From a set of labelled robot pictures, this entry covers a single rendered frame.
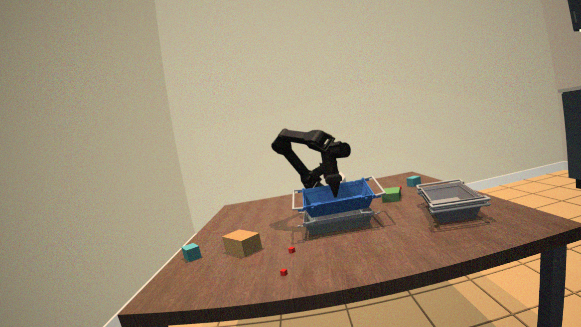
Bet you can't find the teal cube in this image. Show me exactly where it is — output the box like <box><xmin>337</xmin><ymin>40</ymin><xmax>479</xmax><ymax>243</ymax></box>
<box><xmin>407</xmin><ymin>176</ymin><xmax>421</xmax><ymax>187</ymax></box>
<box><xmin>181</xmin><ymin>243</ymin><xmax>202</xmax><ymax>262</ymax></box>

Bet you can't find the green block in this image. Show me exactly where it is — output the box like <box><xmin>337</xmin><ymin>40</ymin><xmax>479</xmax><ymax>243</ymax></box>
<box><xmin>382</xmin><ymin>187</ymin><xmax>401</xmax><ymax>202</ymax></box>

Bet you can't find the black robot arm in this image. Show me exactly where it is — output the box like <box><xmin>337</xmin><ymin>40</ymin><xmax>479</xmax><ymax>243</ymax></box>
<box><xmin>271</xmin><ymin>128</ymin><xmax>351</xmax><ymax>189</ymax></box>

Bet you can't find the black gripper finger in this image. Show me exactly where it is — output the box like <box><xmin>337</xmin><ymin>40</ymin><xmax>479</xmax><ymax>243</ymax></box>
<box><xmin>328</xmin><ymin>182</ymin><xmax>340</xmax><ymax>197</ymax></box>

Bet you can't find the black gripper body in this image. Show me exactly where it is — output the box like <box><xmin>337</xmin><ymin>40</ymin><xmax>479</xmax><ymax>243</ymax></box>
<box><xmin>322</xmin><ymin>159</ymin><xmax>342</xmax><ymax>184</ymax></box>

